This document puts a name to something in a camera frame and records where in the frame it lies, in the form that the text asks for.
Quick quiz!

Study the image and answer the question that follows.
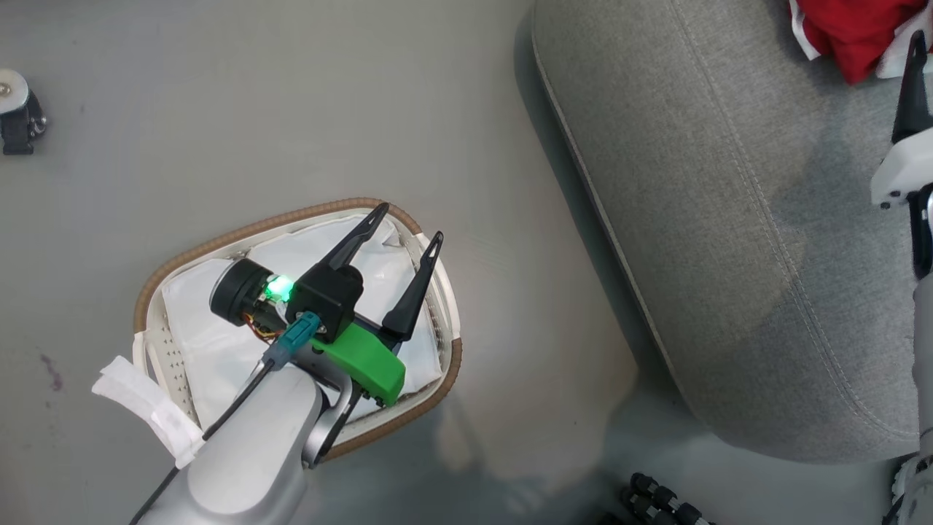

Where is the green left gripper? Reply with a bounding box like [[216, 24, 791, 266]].
[[209, 203, 444, 407]]

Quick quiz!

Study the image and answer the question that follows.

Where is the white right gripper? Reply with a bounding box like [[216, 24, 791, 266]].
[[870, 31, 933, 212]]

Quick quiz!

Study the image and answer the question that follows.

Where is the red cloth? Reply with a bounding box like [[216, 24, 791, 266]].
[[787, 0, 933, 85]]

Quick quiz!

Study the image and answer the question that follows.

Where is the grey fabric sofa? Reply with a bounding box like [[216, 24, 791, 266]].
[[531, 0, 933, 464]]

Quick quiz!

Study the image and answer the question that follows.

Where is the wicker-rimmed laundry basket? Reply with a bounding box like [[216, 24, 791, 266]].
[[133, 197, 464, 462]]

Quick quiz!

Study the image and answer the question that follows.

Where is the white basket liner cloth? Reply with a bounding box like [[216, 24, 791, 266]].
[[160, 215, 445, 431]]

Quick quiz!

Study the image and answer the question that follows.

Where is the black caster wheel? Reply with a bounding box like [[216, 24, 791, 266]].
[[0, 108, 47, 156]]

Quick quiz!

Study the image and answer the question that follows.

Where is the grey partition foot bar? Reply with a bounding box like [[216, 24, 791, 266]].
[[0, 69, 31, 116]]

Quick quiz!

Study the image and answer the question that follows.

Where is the black cable with teal plug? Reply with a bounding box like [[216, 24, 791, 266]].
[[130, 312, 323, 525]]

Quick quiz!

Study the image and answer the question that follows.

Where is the white basket handle strap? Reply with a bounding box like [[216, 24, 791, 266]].
[[91, 355, 207, 470]]

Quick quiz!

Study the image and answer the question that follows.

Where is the black ribbed hose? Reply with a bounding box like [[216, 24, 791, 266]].
[[618, 472, 712, 525]]

